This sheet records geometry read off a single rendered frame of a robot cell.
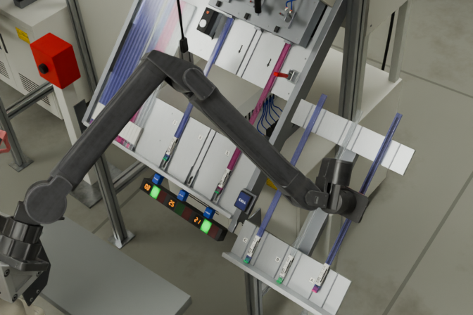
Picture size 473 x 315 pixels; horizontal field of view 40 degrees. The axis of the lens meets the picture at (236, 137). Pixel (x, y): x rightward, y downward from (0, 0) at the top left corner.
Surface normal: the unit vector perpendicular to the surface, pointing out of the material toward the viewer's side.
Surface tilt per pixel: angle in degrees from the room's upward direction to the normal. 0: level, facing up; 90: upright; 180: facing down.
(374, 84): 0
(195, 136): 45
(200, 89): 51
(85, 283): 0
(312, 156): 0
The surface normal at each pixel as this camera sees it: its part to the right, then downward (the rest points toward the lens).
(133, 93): 0.28, 0.00
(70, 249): -0.05, -0.71
